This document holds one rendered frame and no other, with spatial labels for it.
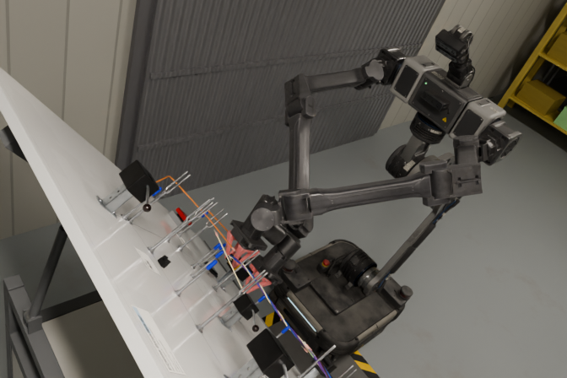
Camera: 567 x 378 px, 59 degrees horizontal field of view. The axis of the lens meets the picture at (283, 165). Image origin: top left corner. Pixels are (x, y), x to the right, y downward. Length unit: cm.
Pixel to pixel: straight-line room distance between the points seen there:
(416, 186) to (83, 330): 102
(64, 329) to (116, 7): 131
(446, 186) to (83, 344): 109
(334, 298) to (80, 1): 179
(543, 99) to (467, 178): 483
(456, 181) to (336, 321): 140
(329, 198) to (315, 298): 141
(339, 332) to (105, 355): 129
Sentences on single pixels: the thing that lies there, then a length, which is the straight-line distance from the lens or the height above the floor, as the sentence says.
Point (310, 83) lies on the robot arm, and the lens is 162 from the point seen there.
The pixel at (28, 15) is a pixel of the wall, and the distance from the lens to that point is 218.
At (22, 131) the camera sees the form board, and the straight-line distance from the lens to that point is 84.
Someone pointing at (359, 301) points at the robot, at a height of 24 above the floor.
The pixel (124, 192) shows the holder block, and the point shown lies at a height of 157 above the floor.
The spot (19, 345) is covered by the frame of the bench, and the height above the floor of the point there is 80.
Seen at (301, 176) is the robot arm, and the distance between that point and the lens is 148.
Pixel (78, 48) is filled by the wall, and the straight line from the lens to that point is 232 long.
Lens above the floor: 217
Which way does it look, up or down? 36 degrees down
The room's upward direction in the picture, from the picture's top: 22 degrees clockwise
